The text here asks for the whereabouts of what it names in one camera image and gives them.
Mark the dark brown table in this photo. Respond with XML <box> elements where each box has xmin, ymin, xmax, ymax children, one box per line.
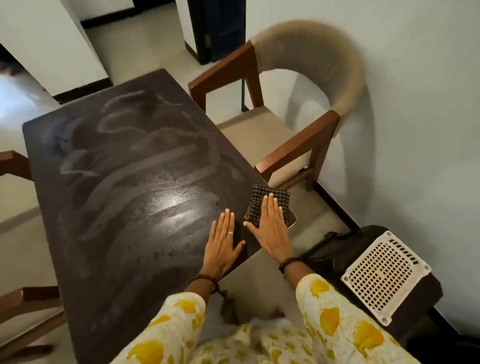
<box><xmin>21</xmin><ymin>68</ymin><xmax>298</xmax><ymax>364</ymax></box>

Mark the dark blue door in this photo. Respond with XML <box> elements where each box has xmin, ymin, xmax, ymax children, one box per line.
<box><xmin>187</xmin><ymin>0</ymin><xmax>247</xmax><ymax>65</ymax></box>

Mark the dark checkered cleaning cloth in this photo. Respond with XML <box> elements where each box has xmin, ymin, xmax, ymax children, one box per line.
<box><xmin>243</xmin><ymin>183</ymin><xmax>292</xmax><ymax>229</ymax></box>

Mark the brown bead bracelet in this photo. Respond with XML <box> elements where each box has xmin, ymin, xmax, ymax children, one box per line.
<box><xmin>189</xmin><ymin>273</ymin><xmax>226</xmax><ymax>297</ymax></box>

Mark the person's left hand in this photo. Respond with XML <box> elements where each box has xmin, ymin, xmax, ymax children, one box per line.
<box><xmin>200</xmin><ymin>208</ymin><xmax>247</xmax><ymax>281</ymax></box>

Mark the white plastic lattice panel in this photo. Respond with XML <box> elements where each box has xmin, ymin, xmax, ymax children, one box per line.
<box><xmin>340</xmin><ymin>230</ymin><xmax>432</xmax><ymax>327</ymax></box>

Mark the person's left forearm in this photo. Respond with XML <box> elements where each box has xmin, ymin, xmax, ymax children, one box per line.
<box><xmin>184</xmin><ymin>275</ymin><xmax>220</xmax><ymax>304</ymax></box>

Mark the wooden chair with beige cushion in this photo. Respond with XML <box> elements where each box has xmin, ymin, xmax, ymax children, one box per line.
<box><xmin>187</xmin><ymin>20</ymin><xmax>367</xmax><ymax>192</ymax></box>
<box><xmin>0</xmin><ymin>149</ymin><xmax>67</xmax><ymax>361</ymax></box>

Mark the white and yellow patterned garment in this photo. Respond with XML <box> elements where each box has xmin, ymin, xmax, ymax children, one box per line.
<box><xmin>110</xmin><ymin>272</ymin><xmax>421</xmax><ymax>364</ymax></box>

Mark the black cord bracelet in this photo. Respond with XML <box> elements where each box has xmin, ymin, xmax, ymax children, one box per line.
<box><xmin>278</xmin><ymin>256</ymin><xmax>303</xmax><ymax>275</ymax></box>

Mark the person's right hand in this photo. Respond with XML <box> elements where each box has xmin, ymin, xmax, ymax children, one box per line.
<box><xmin>242</xmin><ymin>192</ymin><xmax>295</xmax><ymax>264</ymax></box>

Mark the person's right forearm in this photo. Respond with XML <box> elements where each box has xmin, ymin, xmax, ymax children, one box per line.
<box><xmin>281</xmin><ymin>258</ymin><xmax>315</xmax><ymax>290</ymax></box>

